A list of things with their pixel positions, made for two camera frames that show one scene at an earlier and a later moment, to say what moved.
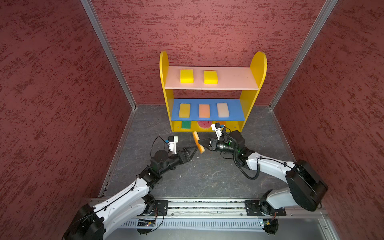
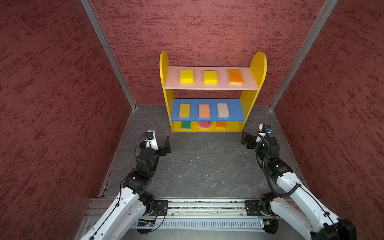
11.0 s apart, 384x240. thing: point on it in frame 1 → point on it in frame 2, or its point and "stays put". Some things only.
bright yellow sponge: (187, 76) stays put
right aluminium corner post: (323, 15) stays put
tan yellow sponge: (196, 138) → (235, 77)
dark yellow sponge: (184, 110) stays put
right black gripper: (213, 144) → (251, 140)
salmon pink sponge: (204, 111) stays put
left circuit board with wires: (146, 222) stays put
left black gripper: (183, 160) → (162, 148)
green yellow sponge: (186, 124) stays put
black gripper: (216, 127) → (263, 127)
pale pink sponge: (223, 110) stays put
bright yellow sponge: (210, 77) stays put
